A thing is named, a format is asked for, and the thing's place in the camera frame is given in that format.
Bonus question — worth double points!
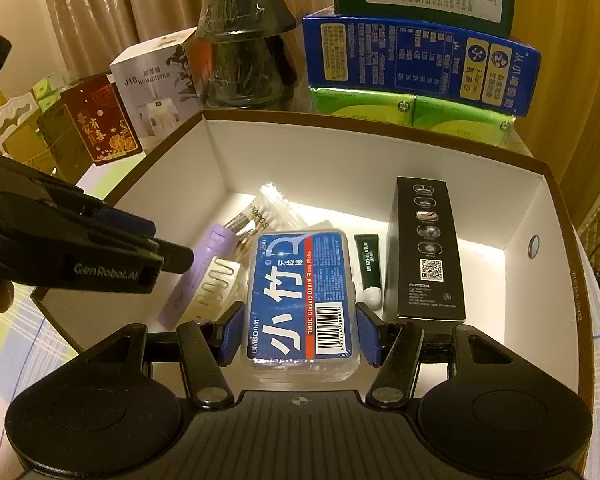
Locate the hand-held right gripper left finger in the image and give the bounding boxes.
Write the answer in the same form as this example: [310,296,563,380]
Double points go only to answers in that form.
[82,301,246,409]

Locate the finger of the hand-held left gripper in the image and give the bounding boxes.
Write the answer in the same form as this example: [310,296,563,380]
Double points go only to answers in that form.
[0,154,157,248]
[152,238,195,276]

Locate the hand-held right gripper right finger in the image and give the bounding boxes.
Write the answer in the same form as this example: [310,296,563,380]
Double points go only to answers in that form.
[355,304,524,409]

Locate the purple packet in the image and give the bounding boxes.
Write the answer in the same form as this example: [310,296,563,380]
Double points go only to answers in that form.
[157,224,226,331]

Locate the white interdental brush pack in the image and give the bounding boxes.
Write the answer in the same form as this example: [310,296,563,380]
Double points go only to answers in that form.
[182,257,245,322]

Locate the green lip gel tube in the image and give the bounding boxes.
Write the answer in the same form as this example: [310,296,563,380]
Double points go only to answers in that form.
[354,234,384,310]

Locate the blue label dental floss box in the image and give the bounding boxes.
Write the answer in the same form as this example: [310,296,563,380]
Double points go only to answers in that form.
[241,230,361,384]

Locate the cotton swab bag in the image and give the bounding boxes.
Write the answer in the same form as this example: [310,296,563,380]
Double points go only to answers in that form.
[224,182,331,257]

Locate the brown cardboard box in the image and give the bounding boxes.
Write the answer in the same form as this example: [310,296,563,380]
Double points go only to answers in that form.
[30,107,595,413]

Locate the tall black product box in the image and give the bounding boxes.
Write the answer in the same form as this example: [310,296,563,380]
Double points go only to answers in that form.
[383,176,467,324]

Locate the olive brown gift bag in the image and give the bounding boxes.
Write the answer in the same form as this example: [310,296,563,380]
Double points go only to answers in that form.
[35,105,92,177]

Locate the red gift box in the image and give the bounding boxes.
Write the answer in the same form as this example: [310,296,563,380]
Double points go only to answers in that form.
[60,72,146,167]

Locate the white humidifier box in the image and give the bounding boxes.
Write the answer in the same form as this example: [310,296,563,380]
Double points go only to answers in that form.
[108,30,204,151]

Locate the green tissue box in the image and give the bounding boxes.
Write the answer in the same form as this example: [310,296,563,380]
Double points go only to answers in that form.
[30,74,69,111]

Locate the stacked black wrapped bowls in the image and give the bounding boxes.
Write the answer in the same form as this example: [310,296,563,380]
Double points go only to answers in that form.
[195,0,301,110]

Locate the beige pleated curtain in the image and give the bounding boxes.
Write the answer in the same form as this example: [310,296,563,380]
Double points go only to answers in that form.
[39,0,342,82]

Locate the green tissue pack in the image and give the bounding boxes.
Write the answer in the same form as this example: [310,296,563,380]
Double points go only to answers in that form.
[308,85,415,127]
[412,94,516,149]

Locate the blue printed carton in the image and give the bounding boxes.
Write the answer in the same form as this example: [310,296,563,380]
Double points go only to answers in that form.
[301,12,542,117]

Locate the gold bag with white handle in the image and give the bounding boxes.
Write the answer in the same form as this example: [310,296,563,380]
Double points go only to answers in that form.
[0,91,49,162]

